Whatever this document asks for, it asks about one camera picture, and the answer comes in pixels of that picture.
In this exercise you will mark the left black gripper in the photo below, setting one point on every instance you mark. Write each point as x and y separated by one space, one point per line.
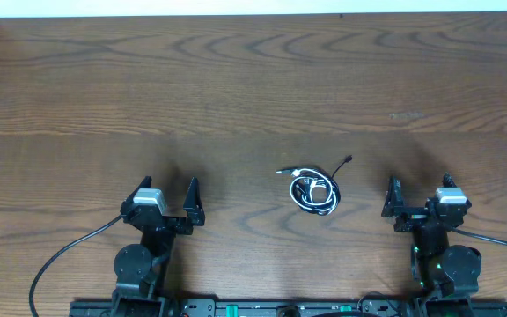
165 222

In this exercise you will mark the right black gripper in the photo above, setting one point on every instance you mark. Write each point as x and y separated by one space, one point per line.
418 217

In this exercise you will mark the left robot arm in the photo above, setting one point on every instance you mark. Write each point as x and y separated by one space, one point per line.
141 268

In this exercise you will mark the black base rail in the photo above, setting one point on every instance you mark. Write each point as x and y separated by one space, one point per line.
372 306

